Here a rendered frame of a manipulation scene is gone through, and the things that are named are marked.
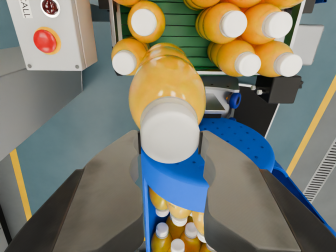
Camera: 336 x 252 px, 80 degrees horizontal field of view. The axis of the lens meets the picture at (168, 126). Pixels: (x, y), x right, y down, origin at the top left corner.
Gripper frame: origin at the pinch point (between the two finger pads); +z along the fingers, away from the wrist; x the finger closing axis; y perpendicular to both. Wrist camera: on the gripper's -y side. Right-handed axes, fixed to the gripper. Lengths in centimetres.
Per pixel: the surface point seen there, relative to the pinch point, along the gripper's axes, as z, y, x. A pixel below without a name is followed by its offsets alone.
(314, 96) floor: 136, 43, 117
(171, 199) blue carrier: 14.8, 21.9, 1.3
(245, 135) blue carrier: 28.4, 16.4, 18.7
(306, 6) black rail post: 38.1, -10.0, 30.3
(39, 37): 24.9, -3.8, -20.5
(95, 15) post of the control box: 49, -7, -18
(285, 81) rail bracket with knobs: 35.8, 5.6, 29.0
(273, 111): 121, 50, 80
